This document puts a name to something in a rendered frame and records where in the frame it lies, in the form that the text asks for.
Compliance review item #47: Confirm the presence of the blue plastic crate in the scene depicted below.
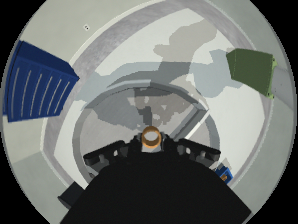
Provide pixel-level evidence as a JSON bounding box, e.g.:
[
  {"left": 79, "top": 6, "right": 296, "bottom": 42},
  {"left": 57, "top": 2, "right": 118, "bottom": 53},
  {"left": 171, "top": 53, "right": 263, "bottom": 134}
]
[{"left": 215, "top": 163, "right": 233, "bottom": 184}]

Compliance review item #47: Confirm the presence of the grey round turntable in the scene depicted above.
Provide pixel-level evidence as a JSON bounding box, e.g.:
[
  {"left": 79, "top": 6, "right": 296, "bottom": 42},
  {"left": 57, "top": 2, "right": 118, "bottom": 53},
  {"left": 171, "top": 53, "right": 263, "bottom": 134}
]
[{"left": 71, "top": 79, "right": 221, "bottom": 185}]

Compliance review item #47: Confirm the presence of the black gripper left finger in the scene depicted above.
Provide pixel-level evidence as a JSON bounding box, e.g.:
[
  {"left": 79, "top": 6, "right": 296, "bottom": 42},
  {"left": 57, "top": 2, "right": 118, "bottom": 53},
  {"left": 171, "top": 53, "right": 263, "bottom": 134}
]
[{"left": 83, "top": 133, "right": 143, "bottom": 178}]

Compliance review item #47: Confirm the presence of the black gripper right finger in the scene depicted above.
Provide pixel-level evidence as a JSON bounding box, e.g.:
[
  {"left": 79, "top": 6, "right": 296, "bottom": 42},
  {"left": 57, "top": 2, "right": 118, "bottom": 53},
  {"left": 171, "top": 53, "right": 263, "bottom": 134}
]
[{"left": 160, "top": 132, "right": 221, "bottom": 172}]

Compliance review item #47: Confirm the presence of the bronze bushing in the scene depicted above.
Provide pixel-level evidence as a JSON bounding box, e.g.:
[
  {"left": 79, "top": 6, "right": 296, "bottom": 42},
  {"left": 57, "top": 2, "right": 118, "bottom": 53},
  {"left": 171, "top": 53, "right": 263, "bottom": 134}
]
[
  {"left": 220, "top": 174, "right": 227, "bottom": 181},
  {"left": 142, "top": 126, "right": 161, "bottom": 148}
]

